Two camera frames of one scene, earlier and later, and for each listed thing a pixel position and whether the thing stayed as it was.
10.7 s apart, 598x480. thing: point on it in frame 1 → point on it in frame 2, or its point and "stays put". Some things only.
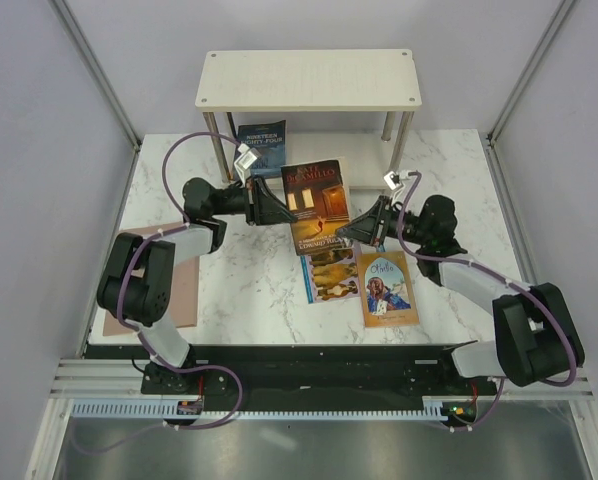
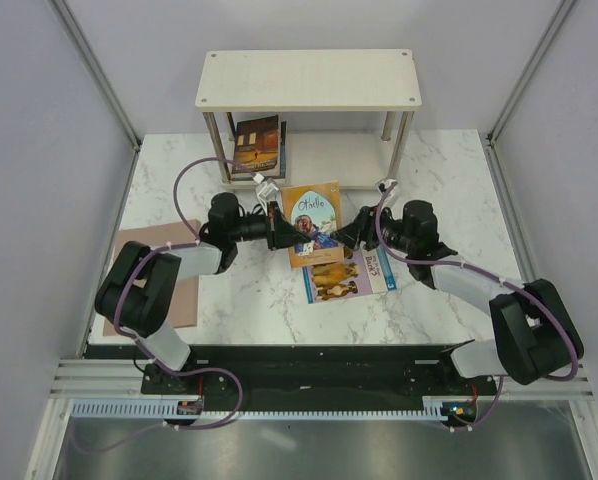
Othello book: [386, 288] → [315, 210]
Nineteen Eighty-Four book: [269, 141] → [241, 173]
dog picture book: [332, 275] stays put
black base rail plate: [318, 373] stays put
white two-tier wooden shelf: [320, 81] stays put
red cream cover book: [315, 195] → [256, 144]
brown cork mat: [185, 303] stays put
